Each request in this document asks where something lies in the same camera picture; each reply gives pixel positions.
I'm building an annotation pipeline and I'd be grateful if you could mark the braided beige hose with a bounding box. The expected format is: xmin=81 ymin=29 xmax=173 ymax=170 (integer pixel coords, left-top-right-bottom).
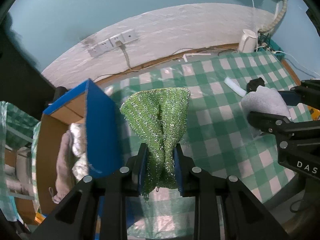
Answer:
xmin=258 ymin=0 xmax=289 ymax=34

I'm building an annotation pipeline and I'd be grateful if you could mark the blue cardboard box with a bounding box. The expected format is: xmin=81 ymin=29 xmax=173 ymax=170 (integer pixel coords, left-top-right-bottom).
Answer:
xmin=35 ymin=79 xmax=123 ymax=215

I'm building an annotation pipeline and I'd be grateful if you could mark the grey cloth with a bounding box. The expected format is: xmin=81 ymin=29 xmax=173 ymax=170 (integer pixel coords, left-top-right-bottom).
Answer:
xmin=241 ymin=86 xmax=292 ymax=121

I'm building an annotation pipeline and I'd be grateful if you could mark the white wall socket strip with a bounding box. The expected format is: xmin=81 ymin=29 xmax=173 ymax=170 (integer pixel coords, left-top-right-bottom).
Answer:
xmin=87 ymin=29 xmax=138 ymax=57

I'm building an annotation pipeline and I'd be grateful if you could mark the green knitted scrub cloth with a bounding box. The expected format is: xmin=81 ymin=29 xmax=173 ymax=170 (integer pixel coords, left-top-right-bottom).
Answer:
xmin=120 ymin=87 xmax=190 ymax=200

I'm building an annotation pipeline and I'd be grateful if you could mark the grey beige sock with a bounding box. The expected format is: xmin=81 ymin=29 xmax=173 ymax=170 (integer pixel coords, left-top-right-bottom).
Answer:
xmin=52 ymin=131 xmax=75 ymax=204

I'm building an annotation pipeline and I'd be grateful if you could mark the checkered cloth covered shelf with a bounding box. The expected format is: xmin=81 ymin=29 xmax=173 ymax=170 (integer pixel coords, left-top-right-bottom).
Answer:
xmin=1 ymin=101 xmax=41 ymax=225

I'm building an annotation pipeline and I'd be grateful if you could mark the white foam stick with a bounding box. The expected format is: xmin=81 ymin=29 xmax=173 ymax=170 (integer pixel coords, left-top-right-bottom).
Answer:
xmin=224 ymin=77 xmax=247 ymax=98

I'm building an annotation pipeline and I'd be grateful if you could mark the green white checkered tablecloth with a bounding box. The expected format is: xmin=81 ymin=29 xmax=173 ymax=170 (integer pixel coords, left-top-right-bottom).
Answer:
xmin=100 ymin=51 xmax=298 ymax=239

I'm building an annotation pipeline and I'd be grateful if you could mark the black knitted sock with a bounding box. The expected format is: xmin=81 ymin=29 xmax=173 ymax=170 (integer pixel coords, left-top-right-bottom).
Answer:
xmin=246 ymin=77 xmax=265 ymax=93

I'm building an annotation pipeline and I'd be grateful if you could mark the white fluffy cloth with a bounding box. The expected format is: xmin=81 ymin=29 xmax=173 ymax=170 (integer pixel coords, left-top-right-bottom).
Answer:
xmin=69 ymin=123 xmax=89 ymax=181

